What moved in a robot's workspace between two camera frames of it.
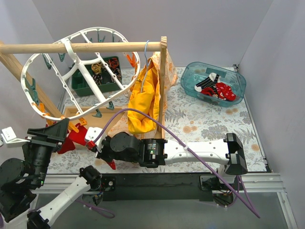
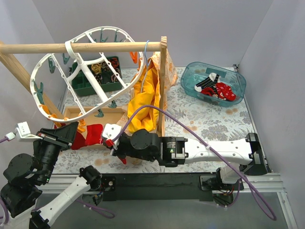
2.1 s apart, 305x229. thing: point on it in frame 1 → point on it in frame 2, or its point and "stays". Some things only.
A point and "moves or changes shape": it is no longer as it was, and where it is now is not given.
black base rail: [159, 187] stays
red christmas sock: [208, 90] stays
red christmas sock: [225, 92] stays
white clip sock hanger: [66, 85] moves or changes shape
